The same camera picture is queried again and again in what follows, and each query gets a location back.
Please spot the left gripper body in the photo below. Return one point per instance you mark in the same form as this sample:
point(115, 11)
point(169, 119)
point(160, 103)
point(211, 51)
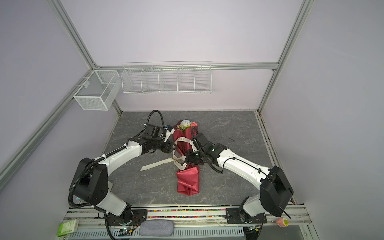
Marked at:
point(159, 144)

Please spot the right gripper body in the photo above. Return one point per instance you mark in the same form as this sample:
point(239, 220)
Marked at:
point(196, 157)

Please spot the cream ribbon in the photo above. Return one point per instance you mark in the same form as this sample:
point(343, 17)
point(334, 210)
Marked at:
point(177, 158)

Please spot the red wrapping paper sheet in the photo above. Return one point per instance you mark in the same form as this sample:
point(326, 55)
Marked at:
point(188, 179)

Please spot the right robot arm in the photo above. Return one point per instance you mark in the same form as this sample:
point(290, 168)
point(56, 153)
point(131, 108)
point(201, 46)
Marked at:
point(275, 191)

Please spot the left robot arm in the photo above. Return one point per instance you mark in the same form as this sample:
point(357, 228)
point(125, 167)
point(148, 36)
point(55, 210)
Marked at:
point(90, 184)

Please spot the white mesh box basket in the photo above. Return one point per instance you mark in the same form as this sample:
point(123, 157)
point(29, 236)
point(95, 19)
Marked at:
point(99, 90)

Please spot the grey foam pad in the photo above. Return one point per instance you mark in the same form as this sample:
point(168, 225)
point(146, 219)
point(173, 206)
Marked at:
point(157, 228)

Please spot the pink round object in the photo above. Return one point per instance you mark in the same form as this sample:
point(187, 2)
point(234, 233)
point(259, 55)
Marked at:
point(282, 222)

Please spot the green white packet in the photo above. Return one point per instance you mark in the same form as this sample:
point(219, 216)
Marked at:
point(67, 228)

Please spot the white wire shelf basket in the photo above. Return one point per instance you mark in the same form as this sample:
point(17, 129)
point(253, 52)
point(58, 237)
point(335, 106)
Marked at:
point(167, 77)

